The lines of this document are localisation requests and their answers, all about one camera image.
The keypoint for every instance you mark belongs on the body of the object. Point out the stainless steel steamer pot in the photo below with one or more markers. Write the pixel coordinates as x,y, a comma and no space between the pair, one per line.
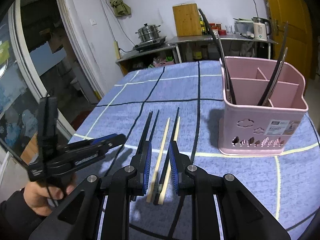
148,32

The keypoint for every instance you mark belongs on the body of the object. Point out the left forearm dark sleeve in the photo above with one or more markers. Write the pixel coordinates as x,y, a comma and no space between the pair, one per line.
18,220

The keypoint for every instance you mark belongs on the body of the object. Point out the red lidded jar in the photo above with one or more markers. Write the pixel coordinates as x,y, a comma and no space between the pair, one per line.
216,28

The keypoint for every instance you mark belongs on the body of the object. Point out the induction cooker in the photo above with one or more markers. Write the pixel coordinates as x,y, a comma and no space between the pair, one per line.
149,45

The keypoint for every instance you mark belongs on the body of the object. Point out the blue checked tablecloth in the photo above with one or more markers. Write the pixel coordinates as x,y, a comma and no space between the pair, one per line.
287,185

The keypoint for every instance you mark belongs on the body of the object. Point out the clear plastic container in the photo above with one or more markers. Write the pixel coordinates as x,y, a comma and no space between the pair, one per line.
244,27

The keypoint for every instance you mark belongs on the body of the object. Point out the pink plastic utensil holder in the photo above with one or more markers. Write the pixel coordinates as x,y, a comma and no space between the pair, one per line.
247,129

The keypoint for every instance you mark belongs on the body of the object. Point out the wooden cutting board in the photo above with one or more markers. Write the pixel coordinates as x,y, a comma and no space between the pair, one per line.
187,20

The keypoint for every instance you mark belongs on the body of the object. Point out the left hand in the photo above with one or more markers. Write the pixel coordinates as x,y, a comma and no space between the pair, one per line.
36,194

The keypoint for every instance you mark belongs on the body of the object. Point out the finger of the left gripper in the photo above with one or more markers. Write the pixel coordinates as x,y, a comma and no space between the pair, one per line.
87,148
81,138

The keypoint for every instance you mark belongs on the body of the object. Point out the white electric kettle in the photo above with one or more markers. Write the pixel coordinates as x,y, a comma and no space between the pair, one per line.
262,28

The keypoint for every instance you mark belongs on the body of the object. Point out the dark oil bottle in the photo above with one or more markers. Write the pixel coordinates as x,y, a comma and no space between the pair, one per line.
203,27

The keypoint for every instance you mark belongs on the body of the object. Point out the low steel shelf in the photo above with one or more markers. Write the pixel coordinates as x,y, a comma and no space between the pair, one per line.
134,60

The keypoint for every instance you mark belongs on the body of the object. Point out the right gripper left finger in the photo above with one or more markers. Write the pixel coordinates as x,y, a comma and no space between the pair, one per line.
99,207

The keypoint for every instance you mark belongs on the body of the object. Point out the yellow wooden door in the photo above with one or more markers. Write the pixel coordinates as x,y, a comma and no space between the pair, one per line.
294,15

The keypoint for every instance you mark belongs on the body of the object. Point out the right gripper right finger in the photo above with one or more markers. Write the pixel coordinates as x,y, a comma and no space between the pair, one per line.
222,207

